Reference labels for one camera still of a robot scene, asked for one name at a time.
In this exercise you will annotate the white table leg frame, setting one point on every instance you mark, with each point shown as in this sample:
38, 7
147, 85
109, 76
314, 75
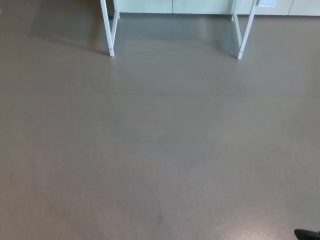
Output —
243, 42
110, 37

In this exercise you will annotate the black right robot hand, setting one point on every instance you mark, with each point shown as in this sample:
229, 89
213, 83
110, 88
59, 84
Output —
306, 235

